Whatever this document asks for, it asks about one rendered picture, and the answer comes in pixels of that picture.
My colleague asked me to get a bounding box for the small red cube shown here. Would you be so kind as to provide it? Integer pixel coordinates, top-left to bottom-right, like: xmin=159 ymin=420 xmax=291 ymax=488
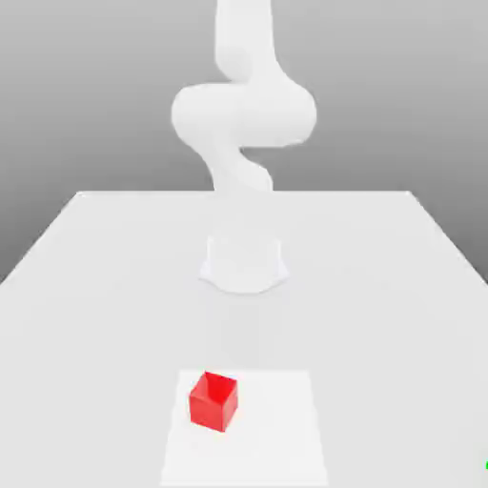
xmin=188 ymin=370 xmax=239 ymax=434

